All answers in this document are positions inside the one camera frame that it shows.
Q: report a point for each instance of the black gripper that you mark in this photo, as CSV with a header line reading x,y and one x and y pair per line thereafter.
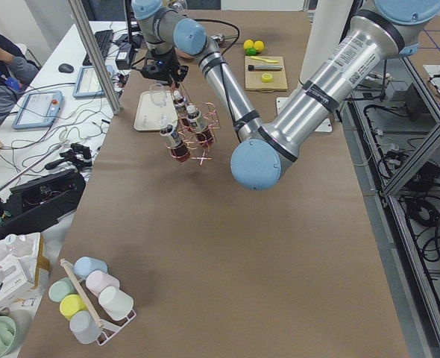
x,y
168,63

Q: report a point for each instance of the tea bottle white cap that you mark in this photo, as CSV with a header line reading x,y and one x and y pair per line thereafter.
x,y
199,126

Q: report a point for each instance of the copper wire bottle basket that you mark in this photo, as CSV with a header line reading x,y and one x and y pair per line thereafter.
x,y
191,134

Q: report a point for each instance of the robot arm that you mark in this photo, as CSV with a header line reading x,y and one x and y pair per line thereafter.
x,y
380,30

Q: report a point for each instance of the clear wine glass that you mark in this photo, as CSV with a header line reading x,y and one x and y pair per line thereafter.
x,y
158,95

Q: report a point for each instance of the white rabbit serving tray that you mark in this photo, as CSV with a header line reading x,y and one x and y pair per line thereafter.
x,y
149,114

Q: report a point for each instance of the steel ice scoop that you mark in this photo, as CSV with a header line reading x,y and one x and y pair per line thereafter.
x,y
221,38

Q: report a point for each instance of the black keyboard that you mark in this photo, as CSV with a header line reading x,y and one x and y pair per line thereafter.
x,y
104,40

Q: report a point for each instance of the blue teach pendant far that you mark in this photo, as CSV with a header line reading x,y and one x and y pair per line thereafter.
x,y
87,84

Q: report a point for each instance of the blue teach pendant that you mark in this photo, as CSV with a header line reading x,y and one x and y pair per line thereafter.
x,y
38,110
87,84

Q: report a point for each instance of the steel muddler black tip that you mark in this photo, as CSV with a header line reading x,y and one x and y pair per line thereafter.
x,y
264,68

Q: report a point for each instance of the yellow lemon upper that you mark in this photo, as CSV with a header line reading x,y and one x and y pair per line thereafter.
x,y
248,44

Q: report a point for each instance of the yellow plastic knife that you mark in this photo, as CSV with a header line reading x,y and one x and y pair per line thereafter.
x,y
266,60

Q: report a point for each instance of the green lime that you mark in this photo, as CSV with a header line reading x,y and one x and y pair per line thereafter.
x,y
259,46

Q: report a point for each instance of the black computer mouse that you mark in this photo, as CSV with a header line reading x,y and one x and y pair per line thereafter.
x,y
66,68

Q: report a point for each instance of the half lemon slice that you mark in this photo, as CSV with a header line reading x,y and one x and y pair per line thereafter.
x,y
267,77

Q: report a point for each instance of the bamboo cutting board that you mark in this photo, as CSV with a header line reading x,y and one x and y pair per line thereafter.
x,y
253,79

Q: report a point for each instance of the blue teach pendant near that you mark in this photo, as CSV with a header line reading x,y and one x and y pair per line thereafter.
x,y
38,110

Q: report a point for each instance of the seated person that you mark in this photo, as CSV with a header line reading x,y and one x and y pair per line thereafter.
x,y
16,74

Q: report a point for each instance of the black open case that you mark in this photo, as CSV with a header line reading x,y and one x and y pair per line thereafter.
x,y
38,204

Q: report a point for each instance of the light blue cup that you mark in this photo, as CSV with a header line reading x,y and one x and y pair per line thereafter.
x,y
84,266

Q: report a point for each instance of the pink cup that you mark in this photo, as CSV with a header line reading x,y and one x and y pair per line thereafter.
x,y
98,280

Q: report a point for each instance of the white cup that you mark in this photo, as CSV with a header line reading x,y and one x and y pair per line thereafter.
x,y
116,303

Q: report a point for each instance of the mint green cup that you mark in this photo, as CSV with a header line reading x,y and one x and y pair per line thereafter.
x,y
60,289

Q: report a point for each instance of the yellow cup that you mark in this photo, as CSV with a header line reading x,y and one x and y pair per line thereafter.
x,y
70,305

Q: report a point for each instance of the white cardboard box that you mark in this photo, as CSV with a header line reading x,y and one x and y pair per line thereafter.
x,y
15,282

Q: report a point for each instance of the white cup rack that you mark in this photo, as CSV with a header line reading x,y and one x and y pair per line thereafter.
x,y
109,327

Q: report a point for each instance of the grey cup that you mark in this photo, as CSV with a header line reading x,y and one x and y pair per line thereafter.
x,y
84,328

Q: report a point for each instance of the aluminium frame post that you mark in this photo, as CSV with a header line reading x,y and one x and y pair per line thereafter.
x,y
91,47

